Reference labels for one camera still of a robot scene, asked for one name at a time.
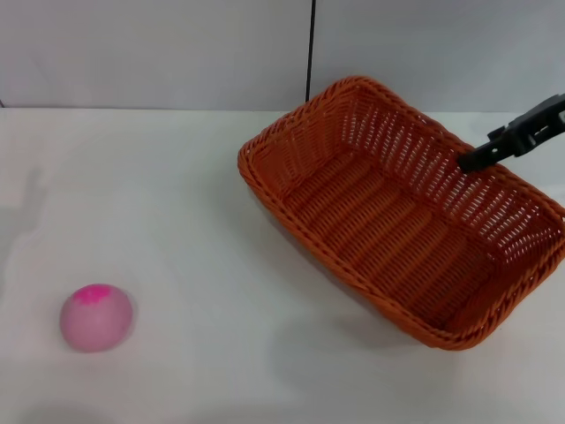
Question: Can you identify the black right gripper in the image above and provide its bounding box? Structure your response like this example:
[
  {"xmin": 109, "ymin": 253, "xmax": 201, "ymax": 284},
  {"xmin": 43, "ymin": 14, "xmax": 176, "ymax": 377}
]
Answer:
[{"xmin": 456, "ymin": 93, "xmax": 565, "ymax": 173}]

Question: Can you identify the orange woven plastic basket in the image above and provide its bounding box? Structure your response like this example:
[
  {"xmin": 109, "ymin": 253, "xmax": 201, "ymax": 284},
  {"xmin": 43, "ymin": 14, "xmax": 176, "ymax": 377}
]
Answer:
[{"xmin": 237, "ymin": 75, "xmax": 565, "ymax": 352}]

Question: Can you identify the pink round ball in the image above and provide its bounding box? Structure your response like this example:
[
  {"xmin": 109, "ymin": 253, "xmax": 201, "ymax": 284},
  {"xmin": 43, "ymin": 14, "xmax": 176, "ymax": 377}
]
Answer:
[{"xmin": 59, "ymin": 284, "xmax": 134, "ymax": 354}]

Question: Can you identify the black wall seam strip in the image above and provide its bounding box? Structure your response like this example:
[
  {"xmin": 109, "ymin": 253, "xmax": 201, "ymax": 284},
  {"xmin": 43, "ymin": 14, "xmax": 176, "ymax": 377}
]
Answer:
[{"xmin": 304, "ymin": 0, "xmax": 319, "ymax": 101}]

